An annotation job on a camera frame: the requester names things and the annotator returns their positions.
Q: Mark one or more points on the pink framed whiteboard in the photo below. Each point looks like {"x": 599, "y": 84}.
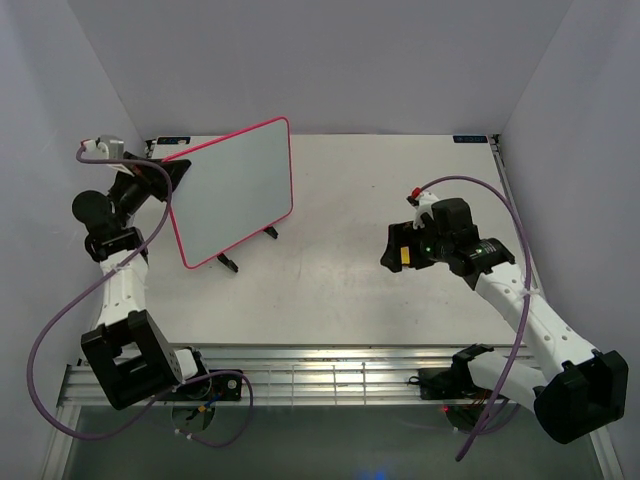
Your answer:
{"x": 238, "y": 184}

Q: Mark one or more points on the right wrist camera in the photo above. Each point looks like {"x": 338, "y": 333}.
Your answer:
{"x": 422, "y": 201}

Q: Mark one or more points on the left table corner label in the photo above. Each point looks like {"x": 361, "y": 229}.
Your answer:
{"x": 173, "y": 140}

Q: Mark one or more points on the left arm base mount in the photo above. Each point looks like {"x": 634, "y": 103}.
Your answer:
{"x": 224, "y": 387}

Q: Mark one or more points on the right table corner label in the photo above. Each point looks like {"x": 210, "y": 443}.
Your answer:
{"x": 470, "y": 139}

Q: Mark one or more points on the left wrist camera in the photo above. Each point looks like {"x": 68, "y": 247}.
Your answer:
{"x": 105, "y": 147}

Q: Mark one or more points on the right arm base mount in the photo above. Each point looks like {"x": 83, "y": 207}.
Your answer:
{"x": 445, "y": 384}

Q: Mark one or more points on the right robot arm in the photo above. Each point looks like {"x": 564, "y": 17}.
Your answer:
{"x": 573, "y": 390}

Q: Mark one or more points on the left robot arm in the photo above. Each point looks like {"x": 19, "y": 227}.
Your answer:
{"x": 126, "y": 350}

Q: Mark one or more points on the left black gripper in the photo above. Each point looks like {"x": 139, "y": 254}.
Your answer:
{"x": 153, "y": 179}

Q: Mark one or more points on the aluminium rail frame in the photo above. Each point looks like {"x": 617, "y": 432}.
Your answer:
{"x": 337, "y": 376}

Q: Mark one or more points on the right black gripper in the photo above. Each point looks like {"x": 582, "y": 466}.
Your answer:
{"x": 401, "y": 235}

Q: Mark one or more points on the yellow whiteboard eraser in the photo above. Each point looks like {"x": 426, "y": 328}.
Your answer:
{"x": 405, "y": 256}

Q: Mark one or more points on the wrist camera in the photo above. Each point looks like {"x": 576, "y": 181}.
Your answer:
{"x": 422, "y": 201}
{"x": 105, "y": 147}

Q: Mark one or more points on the table corner label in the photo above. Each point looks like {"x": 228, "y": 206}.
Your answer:
{"x": 173, "y": 140}
{"x": 470, "y": 139}

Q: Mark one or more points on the wire whiteboard stand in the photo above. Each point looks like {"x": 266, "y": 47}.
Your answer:
{"x": 246, "y": 246}

